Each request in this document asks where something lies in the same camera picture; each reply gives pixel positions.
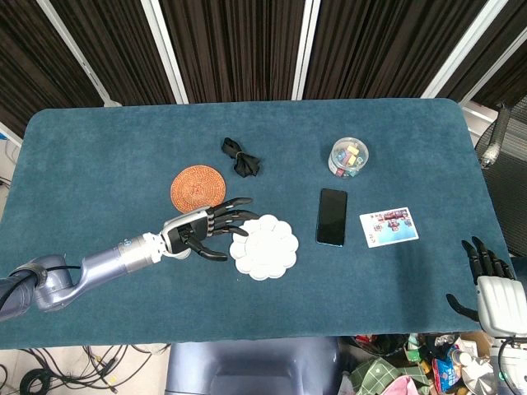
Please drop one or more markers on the left black-fingered robot hand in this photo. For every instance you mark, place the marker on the left black-fingered robot hand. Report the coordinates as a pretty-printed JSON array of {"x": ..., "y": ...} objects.
[{"x": 193, "y": 226}]

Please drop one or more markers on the right black-fingered robot hand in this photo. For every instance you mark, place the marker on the right black-fingered robot hand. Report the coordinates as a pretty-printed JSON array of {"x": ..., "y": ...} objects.
[{"x": 502, "y": 304}]

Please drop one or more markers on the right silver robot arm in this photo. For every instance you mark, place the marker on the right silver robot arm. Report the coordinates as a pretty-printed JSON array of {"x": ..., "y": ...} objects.
[{"x": 514, "y": 362}]

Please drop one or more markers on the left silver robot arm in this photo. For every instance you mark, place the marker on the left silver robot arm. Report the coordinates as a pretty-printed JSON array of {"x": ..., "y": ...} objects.
[{"x": 103, "y": 263}]

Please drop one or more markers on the round woven rattan coaster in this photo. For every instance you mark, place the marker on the round woven rattan coaster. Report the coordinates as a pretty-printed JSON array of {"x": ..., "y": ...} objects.
[{"x": 193, "y": 185}]

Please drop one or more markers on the white flower-shaped coaster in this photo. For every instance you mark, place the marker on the white flower-shaped coaster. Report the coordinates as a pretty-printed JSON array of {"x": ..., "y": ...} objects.
[{"x": 267, "y": 251}]

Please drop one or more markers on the brown cardboard box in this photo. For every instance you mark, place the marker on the brown cardboard box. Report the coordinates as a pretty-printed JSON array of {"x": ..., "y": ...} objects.
[{"x": 475, "y": 343}]

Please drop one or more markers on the silver foil bag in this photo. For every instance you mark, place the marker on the silver foil bag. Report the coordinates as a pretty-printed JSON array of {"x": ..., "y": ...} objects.
[{"x": 479, "y": 376}]

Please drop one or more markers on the black fabric bow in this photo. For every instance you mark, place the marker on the black fabric bow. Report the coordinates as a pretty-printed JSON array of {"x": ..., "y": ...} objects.
[{"x": 243, "y": 162}]

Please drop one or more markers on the blue snack bag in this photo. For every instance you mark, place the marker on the blue snack bag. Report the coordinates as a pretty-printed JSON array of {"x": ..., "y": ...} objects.
[{"x": 446, "y": 370}]

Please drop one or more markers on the blue velvet tablecloth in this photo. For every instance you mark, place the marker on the blue velvet tablecloth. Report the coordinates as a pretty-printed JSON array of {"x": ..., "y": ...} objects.
[{"x": 123, "y": 144}]

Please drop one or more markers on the pink cloth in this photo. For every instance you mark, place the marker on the pink cloth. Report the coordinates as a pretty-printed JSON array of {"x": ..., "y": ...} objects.
[{"x": 401, "y": 387}]

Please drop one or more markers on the printed photo card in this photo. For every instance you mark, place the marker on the printed photo card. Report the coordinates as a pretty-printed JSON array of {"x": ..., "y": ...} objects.
[{"x": 389, "y": 226}]

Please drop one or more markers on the black smartphone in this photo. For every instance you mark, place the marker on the black smartphone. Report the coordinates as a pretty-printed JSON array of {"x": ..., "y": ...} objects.
[{"x": 331, "y": 216}]

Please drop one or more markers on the green checkered cloth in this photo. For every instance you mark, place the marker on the green checkered cloth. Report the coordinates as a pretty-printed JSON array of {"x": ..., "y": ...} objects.
[{"x": 379, "y": 376}]

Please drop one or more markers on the blue-grey robot torso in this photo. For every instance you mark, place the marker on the blue-grey robot torso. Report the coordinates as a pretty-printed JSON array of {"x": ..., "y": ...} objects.
[{"x": 247, "y": 366}]

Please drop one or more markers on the clear jar of coloured clips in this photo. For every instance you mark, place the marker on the clear jar of coloured clips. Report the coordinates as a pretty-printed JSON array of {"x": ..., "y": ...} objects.
[{"x": 348, "y": 158}]

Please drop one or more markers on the black pleated curtain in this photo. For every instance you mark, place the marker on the black pleated curtain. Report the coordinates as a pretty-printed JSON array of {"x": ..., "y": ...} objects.
[
  {"x": 33, "y": 70},
  {"x": 370, "y": 49},
  {"x": 119, "y": 49},
  {"x": 234, "y": 49}
]

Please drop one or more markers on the white frame post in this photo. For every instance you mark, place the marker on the white frame post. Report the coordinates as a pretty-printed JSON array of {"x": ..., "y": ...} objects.
[
  {"x": 78, "y": 53},
  {"x": 494, "y": 66},
  {"x": 457, "y": 53},
  {"x": 305, "y": 49},
  {"x": 164, "y": 49}
]

